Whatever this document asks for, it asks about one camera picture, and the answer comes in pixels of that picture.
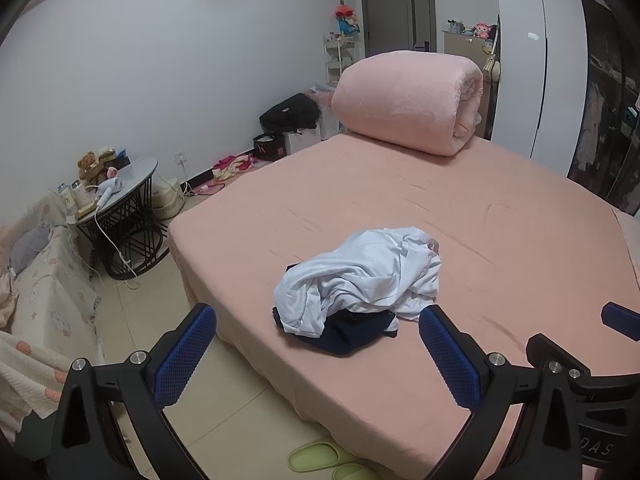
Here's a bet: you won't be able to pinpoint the black backpack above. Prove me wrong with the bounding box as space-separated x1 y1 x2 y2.
259 93 321 133

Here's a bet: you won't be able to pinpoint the brown plush bear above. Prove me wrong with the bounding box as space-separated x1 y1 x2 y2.
77 151 101 181

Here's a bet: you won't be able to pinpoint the white box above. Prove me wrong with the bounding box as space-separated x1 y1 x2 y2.
284 127 322 155

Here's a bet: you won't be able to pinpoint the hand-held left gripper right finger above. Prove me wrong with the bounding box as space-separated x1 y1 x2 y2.
419 305 583 480

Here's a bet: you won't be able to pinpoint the white t-shirt with navy trim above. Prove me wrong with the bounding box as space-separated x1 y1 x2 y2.
273 226 442 338

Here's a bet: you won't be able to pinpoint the white bottle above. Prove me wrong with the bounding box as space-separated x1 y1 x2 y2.
57 185 76 218

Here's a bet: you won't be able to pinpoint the white shelf cart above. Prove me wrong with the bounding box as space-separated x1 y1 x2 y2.
322 35 361 91

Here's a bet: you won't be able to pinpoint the grey plush toy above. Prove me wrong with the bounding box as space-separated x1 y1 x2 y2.
10 222 53 273

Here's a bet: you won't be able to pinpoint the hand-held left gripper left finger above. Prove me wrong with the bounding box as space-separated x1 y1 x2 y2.
50 303 217 480

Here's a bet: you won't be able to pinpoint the rolled pink quilt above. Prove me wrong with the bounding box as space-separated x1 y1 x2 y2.
331 51 485 157

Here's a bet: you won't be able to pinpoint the bed with pink sheet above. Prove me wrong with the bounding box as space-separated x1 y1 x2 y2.
167 132 640 480

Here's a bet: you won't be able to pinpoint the navy shorts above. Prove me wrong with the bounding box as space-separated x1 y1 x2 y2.
272 306 399 357

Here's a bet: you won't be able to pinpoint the pink clothes pile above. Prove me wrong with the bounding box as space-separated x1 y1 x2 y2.
212 155 257 181

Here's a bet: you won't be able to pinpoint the white hair dryer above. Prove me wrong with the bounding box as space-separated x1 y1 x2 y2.
95 177 126 211

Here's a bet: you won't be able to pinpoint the beige dresser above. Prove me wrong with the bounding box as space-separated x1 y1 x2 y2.
442 30 498 68

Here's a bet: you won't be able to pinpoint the white wardrobe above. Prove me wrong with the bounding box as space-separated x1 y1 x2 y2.
490 0 587 177

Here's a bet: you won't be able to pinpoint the cream dotted blanket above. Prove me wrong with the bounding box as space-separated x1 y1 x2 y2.
0 330 71 436

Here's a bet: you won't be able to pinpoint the red and blue plush toy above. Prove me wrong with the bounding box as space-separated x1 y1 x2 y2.
334 4 362 37

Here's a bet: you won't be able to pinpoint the cream appliance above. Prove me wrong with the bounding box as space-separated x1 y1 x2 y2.
150 180 186 218

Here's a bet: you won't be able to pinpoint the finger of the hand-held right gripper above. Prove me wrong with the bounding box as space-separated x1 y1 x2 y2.
601 302 640 343
527 332 593 391

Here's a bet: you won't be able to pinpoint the sofa with printed cover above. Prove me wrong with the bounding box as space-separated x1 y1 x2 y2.
0 190 106 441

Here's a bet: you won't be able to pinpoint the grey door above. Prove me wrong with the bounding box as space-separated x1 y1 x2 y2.
358 0 436 58

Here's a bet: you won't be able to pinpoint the round side table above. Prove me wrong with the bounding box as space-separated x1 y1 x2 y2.
66 157 171 281

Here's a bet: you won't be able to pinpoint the black shopping bag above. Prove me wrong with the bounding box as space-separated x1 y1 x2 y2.
252 132 287 162

